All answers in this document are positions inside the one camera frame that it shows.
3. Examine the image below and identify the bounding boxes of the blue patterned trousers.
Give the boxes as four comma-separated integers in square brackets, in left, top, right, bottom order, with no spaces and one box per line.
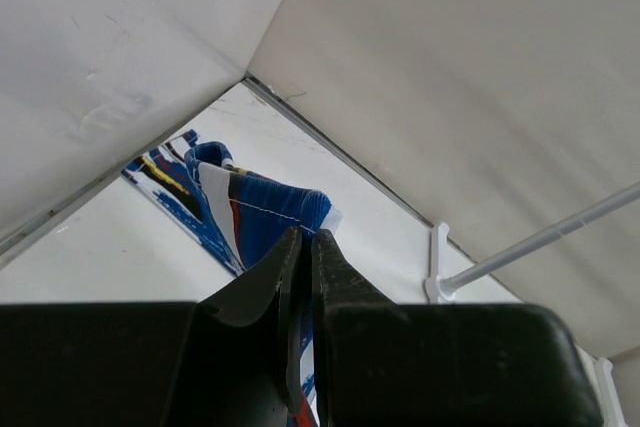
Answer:
[123,131,341,426]

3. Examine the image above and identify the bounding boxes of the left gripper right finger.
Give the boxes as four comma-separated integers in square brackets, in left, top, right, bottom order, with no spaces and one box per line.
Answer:
[311,230,600,426]

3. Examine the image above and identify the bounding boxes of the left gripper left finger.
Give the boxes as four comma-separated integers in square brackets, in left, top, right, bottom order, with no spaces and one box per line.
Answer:
[1,228,302,426]

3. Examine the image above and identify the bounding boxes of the white metal clothes rack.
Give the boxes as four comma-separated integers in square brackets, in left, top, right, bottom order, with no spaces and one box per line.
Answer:
[423,183,639,426]

